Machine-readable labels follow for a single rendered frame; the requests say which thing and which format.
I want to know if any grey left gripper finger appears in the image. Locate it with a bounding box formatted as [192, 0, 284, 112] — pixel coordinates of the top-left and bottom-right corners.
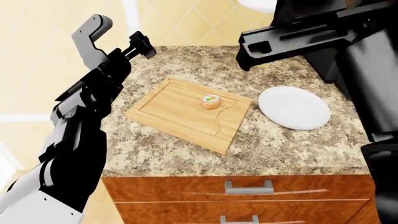
[71, 14, 114, 71]

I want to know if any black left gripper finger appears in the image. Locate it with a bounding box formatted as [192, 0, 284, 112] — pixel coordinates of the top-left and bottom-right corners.
[128, 30, 157, 60]

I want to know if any white round plate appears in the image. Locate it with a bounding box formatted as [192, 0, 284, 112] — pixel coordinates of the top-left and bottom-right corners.
[257, 86, 331, 131]

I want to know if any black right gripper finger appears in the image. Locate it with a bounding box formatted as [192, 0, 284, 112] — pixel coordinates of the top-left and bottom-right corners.
[235, 22, 354, 72]
[269, 0, 341, 28]

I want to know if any grey metal drawer handle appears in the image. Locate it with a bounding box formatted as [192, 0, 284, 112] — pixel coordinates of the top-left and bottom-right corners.
[224, 179, 275, 196]
[220, 215, 259, 224]

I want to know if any salmon sushi roll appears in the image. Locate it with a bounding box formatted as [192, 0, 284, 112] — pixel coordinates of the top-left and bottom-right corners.
[200, 95, 222, 110]

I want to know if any wooden drawer front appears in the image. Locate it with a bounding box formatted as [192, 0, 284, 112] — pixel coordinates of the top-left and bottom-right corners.
[113, 198, 379, 224]
[102, 174, 376, 204]

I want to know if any white rounded fixture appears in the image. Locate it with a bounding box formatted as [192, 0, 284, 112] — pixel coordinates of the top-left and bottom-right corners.
[237, 0, 277, 14]

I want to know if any wooden cutting board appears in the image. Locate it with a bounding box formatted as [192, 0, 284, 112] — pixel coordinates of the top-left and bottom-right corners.
[126, 77, 253, 155]

